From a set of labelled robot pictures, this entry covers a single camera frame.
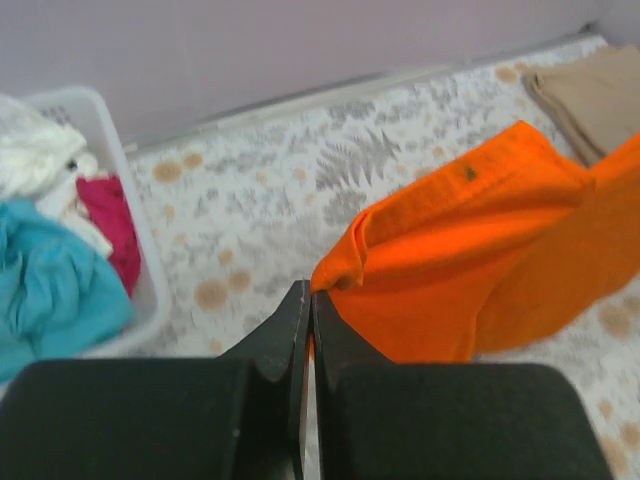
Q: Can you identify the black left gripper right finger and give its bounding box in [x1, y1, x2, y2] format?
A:
[312, 292, 612, 479]

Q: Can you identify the orange t shirt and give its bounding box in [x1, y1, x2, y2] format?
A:
[311, 122, 639, 363]

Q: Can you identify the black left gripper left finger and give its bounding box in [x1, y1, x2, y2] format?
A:
[1, 281, 311, 479]

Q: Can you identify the white t shirt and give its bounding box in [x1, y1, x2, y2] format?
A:
[1, 95, 113, 258]

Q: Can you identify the magenta t shirt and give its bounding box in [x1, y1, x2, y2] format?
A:
[76, 175, 141, 296]

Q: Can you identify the floral patterned table mat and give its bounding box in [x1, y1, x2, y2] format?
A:
[128, 36, 639, 479]

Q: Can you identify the white plastic laundry basket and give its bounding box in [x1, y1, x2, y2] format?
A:
[21, 86, 171, 357]

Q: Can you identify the teal t shirt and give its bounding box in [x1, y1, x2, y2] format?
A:
[1, 199, 134, 381]

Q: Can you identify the folded beige t shirt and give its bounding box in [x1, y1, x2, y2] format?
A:
[523, 45, 639, 167]

